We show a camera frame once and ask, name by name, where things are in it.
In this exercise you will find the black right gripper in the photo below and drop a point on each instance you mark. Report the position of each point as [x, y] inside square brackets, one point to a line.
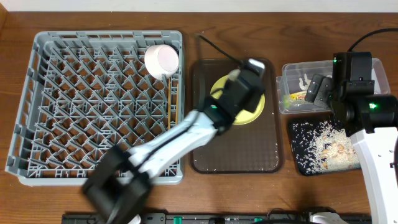
[320, 90]

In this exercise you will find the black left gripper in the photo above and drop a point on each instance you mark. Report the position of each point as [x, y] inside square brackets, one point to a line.
[249, 76]

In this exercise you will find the white napkin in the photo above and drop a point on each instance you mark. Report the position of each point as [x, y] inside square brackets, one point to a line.
[304, 83]

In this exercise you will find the green orange snack wrapper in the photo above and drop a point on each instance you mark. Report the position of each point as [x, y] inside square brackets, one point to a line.
[294, 98]

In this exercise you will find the yellow plate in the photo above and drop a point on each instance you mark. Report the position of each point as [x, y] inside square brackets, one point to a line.
[244, 117]

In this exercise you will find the rice pile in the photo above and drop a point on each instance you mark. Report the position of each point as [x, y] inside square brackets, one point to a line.
[329, 149]

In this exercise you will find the white bowl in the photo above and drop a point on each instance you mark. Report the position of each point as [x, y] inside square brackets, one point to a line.
[161, 60]

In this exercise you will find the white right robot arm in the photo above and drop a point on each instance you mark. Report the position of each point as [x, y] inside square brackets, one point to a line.
[370, 121]

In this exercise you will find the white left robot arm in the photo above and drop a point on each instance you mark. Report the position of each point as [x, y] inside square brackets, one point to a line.
[121, 183]

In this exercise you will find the black waste tray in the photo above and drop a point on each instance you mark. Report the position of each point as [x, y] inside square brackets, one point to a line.
[298, 140]

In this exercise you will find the grey plastic dishwasher rack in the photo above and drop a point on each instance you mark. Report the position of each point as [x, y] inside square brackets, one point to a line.
[84, 92]

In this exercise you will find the clear plastic bin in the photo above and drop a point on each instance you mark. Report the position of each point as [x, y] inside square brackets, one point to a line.
[288, 83]

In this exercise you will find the dark brown serving tray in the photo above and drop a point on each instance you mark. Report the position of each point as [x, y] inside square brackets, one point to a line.
[255, 147]

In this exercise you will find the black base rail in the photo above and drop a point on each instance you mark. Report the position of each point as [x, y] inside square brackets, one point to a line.
[169, 218]

